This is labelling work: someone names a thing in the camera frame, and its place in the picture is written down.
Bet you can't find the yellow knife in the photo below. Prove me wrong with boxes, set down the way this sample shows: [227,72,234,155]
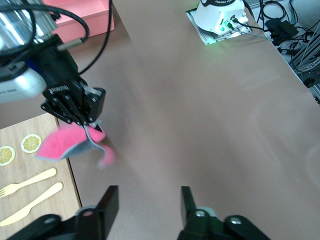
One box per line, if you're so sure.
[0,181,64,227]

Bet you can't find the yellow lemon slice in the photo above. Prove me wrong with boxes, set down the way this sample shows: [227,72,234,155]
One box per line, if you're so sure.
[21,134,43,154]
[0,146,17,167]

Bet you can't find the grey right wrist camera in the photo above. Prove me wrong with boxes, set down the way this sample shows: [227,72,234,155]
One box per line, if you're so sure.
[0,66,49,104]

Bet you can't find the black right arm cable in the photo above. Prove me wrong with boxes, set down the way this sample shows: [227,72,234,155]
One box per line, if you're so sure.
[0,0,113,76]

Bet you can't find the yellow fork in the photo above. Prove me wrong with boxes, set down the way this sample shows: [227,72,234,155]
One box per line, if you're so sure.
[0,167,58,199]

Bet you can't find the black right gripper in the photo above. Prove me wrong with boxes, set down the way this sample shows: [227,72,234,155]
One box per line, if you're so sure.
[33,34,106,133]

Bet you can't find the pink plastic bin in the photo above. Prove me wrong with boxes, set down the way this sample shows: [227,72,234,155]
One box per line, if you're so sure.
[41,0,116,38]

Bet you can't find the black base cable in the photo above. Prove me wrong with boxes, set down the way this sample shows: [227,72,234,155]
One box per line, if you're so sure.
[231,14,270,33]

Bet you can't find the pink and grey cloth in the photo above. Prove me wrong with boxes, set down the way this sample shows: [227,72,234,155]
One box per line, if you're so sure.
[34,122,117,171]

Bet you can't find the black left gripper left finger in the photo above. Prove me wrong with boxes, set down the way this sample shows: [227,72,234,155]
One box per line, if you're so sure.
[7,185,120,240]

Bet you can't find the black power adapter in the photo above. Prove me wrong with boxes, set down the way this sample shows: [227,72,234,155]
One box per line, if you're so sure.
[264,18,298,37]

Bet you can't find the aluminium frame bars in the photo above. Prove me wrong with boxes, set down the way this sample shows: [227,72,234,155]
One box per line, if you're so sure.
[291,24,320,74]

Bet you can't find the wooden cutting board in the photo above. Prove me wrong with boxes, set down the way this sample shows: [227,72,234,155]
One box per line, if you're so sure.
[0,115,83,240]

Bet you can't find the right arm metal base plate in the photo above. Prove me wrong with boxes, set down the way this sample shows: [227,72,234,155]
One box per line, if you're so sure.
[185,8,254,46]

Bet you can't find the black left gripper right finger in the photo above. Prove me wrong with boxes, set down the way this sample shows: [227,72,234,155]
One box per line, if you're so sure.
[176,185,272,240]

